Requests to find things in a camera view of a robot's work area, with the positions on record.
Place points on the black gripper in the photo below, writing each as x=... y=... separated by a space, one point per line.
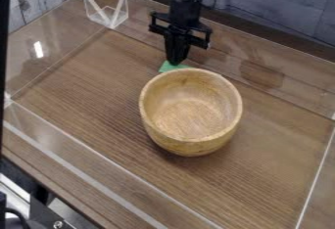
x=183 y=32

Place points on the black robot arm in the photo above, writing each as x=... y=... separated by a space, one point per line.
x=190 y=7

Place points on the green flat object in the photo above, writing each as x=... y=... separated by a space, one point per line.
x=167 y=67

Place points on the wooden bowl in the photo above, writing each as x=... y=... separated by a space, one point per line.
x=191 y=110

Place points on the clear acrylic tray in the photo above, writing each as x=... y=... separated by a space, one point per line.
x=74 y=132

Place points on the clear acrylic corner bracket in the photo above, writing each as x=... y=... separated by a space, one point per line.
x=110 y=17

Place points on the black metal mount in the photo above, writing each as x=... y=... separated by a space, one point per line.
x=44 y=218

